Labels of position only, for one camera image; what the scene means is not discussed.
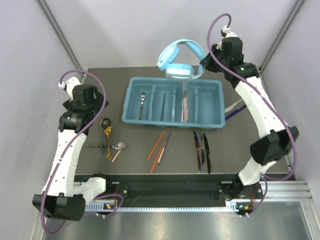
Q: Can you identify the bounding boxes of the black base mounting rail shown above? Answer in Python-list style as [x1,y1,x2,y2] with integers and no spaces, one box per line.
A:
[74,173,263,208]

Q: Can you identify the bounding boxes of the silver grey knife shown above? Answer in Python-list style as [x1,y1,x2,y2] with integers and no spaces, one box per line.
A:
[199,131,206,166]

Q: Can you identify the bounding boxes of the silver spoon patterned handle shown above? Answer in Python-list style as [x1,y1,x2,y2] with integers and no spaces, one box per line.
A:
[85,143,119,150]

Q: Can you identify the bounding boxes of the orange chopstick long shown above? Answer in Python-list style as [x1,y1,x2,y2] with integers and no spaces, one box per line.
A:
[147,129,166,160]

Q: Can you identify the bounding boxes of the black knife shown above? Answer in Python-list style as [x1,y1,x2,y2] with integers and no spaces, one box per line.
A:
[203,134,212,174]

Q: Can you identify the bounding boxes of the gold spoon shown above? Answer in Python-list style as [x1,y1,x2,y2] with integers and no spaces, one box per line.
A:
[103,125,112,161]

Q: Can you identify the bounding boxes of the pink knife in tray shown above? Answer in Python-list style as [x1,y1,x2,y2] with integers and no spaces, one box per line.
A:
[181,84,189,123]

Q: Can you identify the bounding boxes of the black spoon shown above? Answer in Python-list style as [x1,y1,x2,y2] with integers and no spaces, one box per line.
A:
[99,118,111,145]

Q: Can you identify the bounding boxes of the dark chopstick in tray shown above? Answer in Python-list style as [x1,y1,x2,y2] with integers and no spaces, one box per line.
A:
[160,93,167,121]

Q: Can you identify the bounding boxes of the blue plastic cutlery tray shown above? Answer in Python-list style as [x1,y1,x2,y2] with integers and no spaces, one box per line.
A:
[122,77,225,130]

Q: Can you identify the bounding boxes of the dark blue utensil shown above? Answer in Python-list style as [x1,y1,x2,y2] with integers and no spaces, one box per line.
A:
[225,104,247,121]

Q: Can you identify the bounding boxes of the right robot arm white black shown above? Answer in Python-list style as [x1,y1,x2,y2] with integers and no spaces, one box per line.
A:
[200,26,299,200]

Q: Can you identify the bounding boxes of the slotted cable duct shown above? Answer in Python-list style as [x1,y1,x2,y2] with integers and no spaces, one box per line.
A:
[83,199,253,213]

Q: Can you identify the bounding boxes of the patterned fork in tray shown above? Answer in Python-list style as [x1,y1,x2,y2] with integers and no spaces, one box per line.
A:
[138,91,146,120]

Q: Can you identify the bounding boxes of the light blue headphones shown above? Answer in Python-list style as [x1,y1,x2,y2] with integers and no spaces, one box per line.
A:
[156,38,206,82]

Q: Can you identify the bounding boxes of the iridescent knife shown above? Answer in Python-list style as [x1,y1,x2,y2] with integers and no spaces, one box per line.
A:
[193,131,202,172]

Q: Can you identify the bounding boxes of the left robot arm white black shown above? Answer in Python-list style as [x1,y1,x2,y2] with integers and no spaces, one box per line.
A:
[32,77,114,221]

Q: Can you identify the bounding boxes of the orange chopstick lower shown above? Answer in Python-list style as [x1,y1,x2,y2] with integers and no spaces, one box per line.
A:
[149,140,167,174]

